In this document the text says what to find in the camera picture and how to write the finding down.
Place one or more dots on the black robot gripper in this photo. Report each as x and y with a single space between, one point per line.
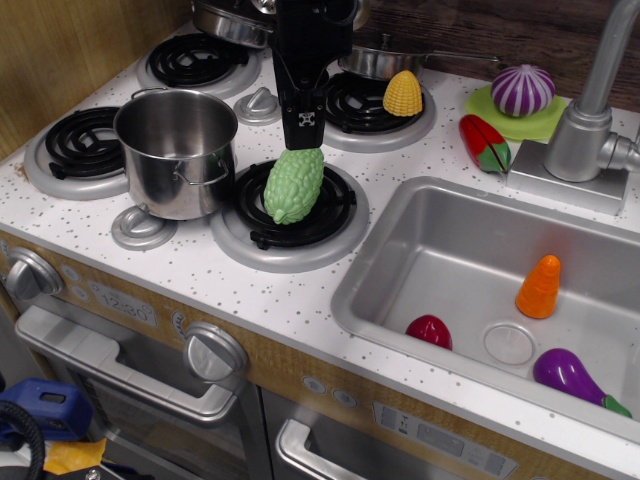
309 36

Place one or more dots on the green toy squash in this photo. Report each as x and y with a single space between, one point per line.
294 185

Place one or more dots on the steel frying pan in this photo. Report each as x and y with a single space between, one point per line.
380 56

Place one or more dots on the steel pot at back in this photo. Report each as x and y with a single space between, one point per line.
237 22

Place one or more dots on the stainless steel pot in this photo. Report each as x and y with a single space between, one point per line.
179 155

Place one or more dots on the silver stovetop knob back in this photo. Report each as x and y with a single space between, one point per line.
258 109

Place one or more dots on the silver stovetop knob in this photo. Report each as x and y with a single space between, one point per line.
136 229
258 109

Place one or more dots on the back right black burner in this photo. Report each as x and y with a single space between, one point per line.
357 122

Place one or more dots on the black burner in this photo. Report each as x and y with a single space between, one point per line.
78 157
197 61
357 122
334 227

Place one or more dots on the yellow toy corn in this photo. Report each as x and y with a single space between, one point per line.
403 95

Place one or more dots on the front right black burner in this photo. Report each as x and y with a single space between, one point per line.
334 227

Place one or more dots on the back left black burner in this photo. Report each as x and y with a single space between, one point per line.
197 61

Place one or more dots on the grey toy sink basin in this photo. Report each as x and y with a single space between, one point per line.
462 255

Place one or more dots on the red toy pepper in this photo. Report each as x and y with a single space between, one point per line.
485 145

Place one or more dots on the silver stovetop knob front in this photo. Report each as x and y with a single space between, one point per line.
136 229

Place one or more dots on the purple white toy onion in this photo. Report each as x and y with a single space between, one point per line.
522 90

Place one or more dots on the front left black burner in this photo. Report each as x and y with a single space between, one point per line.
78 157

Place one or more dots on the green plastic plate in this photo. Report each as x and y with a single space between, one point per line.
537 127

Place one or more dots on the red toy tomato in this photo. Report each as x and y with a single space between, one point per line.
431 329

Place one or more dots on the silver oven knob right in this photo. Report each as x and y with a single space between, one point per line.
214 356

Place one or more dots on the silver oven knob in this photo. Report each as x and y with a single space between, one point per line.
214 356
30 275

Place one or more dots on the silver toy faucet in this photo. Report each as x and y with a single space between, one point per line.
585 163

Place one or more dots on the orange toy carrot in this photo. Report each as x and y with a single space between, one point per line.
537 296

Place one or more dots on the silver oven knob left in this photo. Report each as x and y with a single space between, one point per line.
30 275

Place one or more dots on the purple toy eggplant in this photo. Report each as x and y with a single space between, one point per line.
562 370

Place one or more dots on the blue clamp tool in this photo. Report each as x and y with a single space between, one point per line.
60 410

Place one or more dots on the yellow cloth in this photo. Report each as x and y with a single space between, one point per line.
64 457

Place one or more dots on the silver dishwasher door handle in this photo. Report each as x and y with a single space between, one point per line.
327 450

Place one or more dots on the silver oven door handle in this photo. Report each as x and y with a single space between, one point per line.
96 356

